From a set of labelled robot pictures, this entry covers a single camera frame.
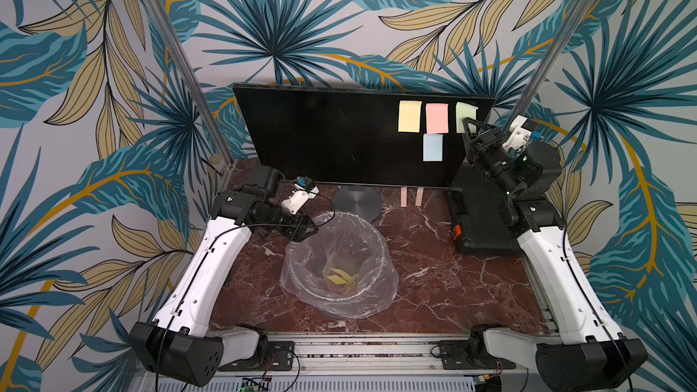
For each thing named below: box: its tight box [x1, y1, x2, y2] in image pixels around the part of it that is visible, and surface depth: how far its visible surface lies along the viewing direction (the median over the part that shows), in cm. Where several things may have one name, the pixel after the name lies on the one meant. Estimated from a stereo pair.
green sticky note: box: [455, 101, 480, 134], surface depth 64 cm
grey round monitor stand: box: [332, 185, 383, 223], surface depth 108 cm
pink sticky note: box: [425, 102, 449, 135], surface depth 65 cm
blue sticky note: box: [422, 134, 444, 162], surface depth 73 cm
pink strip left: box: [400, 186, 408, 208], surface depth 94 cm
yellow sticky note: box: [397, 100, 423, 134], surface depth 65 cm
